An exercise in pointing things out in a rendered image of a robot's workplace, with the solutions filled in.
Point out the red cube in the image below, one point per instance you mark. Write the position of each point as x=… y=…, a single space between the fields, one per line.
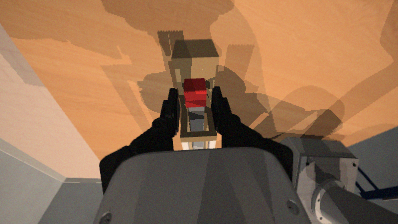
x=195 y=92

